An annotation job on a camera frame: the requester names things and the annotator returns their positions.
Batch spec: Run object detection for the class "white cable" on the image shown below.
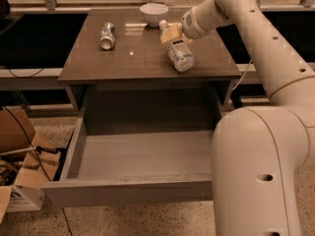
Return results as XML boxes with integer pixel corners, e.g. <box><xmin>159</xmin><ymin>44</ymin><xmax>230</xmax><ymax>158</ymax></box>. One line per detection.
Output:
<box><xmin>231</xmin><ymin>58</ymin><xmax>254</xmax><ymax>92</ymax></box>

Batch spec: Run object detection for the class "open cardboard box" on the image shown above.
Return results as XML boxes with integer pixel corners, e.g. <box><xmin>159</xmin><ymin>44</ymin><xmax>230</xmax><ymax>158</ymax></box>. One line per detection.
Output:
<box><xmin>0</xmin><ymin>110</ymin><xmax>61</xmax><ymax>223</ymax></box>

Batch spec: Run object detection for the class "white ceramic bowl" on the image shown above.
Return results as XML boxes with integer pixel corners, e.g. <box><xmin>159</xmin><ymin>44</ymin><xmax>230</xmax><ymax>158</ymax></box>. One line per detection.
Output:
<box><xmin>140</xmin><ymin>3</ymin><xmax>168</xmax><ymax>27</ymax></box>

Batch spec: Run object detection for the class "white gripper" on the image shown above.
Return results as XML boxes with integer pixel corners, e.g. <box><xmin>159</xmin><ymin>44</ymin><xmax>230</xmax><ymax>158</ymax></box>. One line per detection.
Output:
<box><xmin>159</xmin><ymin>6</ymin><xmax>213</xmax><ymax>45</ymax></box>

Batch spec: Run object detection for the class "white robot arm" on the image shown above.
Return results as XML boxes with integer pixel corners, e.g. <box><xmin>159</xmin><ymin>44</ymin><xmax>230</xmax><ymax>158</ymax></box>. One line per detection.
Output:
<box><xmin>161</xmin><ymin>0</ymin><xmax>315</xmax><ymax>236</ymax></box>

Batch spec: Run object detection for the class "crushed silver soda can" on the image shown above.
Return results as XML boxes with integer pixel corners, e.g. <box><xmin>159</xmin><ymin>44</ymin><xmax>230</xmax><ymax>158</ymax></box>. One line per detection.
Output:
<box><xmin>100</xmin><ymin>23</ymin><xmax>116</xmax><ymax>50</ymax></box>

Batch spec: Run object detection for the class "grey cabinet with glossy top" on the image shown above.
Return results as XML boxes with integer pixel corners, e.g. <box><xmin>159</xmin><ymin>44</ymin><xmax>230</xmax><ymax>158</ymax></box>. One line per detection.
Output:
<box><xmin>59</xmin><ymin>9</ymin><xmax>240</xmax><ymax>135</ymax></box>

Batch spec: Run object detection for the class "black cable on floor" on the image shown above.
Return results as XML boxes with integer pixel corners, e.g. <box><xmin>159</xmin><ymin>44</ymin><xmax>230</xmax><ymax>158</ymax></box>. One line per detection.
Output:
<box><xmin>2</xmin><ymin>105</ymin><xmax>74</xmax><ymax>236</ymax></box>

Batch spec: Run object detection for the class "grey open top drawer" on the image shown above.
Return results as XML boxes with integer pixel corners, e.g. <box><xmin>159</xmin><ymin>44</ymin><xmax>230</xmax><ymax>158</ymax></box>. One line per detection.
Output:
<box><xmin>42</xmin><ymin>88</ymin><xmax>223</xmax><ymax>207</ymax></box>

